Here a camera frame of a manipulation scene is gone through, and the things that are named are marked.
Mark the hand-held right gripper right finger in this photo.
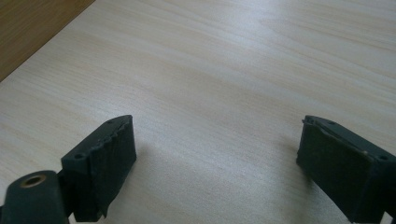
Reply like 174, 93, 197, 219
295, 115, 396, 224

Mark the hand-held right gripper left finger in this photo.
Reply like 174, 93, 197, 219
61, 114, 137, 223

